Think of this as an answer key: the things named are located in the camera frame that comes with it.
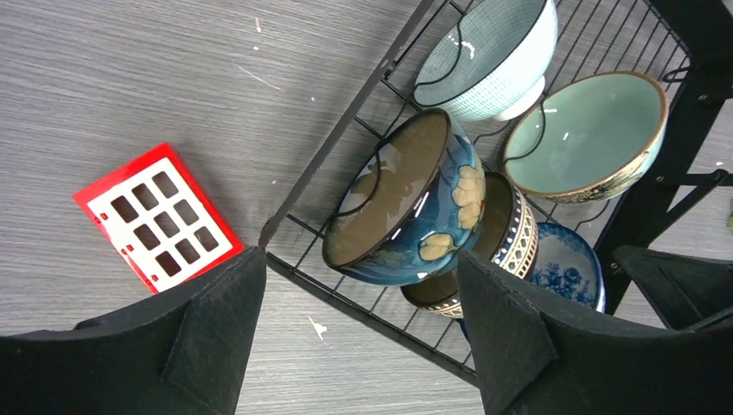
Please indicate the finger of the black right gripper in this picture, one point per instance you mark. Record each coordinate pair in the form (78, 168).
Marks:
(686, 293)

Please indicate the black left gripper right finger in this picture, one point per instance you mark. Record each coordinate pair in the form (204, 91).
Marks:
(539, 353)

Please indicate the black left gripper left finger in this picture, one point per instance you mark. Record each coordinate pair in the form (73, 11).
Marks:
(182, 351)

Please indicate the white blue floral bowl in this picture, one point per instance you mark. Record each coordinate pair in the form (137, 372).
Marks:
(569, 267)

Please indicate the black wire dish rack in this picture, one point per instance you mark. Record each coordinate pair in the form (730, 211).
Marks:
(594, 37)

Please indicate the small green toy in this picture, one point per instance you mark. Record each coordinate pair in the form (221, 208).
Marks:
(729, 222)

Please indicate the brown patterned band bowl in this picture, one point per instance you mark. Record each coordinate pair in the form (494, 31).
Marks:
(508, 237)

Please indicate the red white window block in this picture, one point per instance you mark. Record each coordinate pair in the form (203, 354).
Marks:
(159, 220)

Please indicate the pale green ceramic bowl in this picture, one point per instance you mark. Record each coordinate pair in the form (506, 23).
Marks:
(590, 140)

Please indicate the dark blue glazed bowl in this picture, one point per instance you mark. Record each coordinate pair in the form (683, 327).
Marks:
(414, 204)

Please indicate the light blue dotted bowl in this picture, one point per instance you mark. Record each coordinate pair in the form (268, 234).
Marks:
(492, 63)

